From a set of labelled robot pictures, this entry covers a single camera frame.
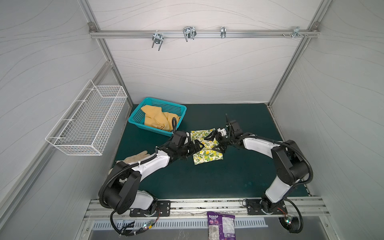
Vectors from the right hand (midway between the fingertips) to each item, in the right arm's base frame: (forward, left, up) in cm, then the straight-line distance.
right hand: (209, 139), depth 89 cm
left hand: (-5, +4, +1) cm, 7 cm away
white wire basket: (-9, +59, +23) cm, 64 cm away
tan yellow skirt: (+20, +40, -5) cm, 45 cm away
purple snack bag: (-42, -5, -6) cm, 43 cm away
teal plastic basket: (+19, +51, -3) cm, 55 cm away
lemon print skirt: (-6, +1, -6) cm, 9 cm away
